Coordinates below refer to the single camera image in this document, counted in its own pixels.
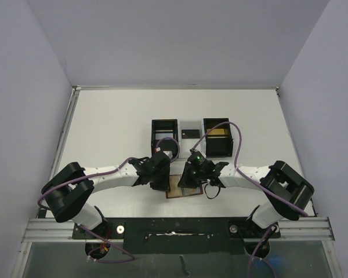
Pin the black card in tray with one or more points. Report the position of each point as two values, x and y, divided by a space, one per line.
190 134

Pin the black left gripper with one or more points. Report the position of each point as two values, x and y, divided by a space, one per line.
164 186

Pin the aluminium frame rail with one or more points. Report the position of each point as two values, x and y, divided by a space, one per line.
306 229

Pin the silver card in tray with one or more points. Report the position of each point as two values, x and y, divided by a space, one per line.
161 135

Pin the brown leather card holder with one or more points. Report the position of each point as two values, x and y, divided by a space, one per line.
178 192

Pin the black white card sorting tray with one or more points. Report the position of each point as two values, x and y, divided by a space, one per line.
212 147

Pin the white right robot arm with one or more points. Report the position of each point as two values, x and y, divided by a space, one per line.
288 193

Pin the gold card in tray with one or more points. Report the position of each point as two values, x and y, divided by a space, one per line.
218 132

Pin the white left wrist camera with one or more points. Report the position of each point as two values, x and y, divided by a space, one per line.
169 154

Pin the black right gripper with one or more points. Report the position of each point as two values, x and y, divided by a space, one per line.
187 178

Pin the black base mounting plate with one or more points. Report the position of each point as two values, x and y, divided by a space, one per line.
182 235

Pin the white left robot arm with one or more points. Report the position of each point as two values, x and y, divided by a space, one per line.
67 193

